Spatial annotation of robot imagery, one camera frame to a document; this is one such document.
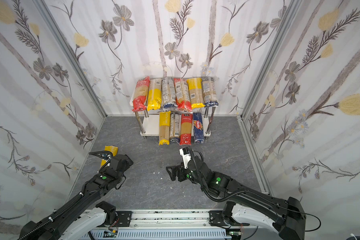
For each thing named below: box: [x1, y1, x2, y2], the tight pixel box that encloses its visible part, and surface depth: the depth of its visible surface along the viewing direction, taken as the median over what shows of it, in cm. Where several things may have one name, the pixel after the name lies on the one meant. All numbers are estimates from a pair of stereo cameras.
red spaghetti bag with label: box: [174, 78, 192, 112], surface depth 80 cm
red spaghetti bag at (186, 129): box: [179, 113, 193, 145], surface depth 103 cm
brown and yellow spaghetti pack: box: [147, 78, 162, 111], surface depth 81 cm
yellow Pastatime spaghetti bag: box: [158, 111, 171, 146], surface depth 104 cm
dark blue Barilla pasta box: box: [193, 112, 204, 144], surface depth 103 cm
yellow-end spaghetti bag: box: [186, 77, 206, 109], surface depth 83 cm
